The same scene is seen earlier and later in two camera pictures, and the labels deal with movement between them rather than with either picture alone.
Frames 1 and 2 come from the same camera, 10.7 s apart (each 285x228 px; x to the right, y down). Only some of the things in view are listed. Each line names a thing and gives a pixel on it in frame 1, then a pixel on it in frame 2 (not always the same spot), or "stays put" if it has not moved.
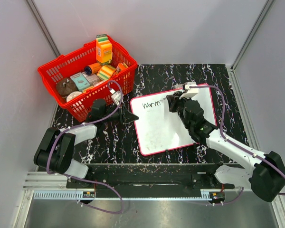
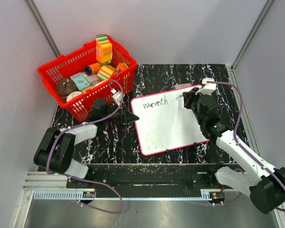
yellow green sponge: [105, 72] stays put
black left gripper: [125, 117] stays put
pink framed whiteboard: [158, 128] stays put
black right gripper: [174, 100] → [189, 97]
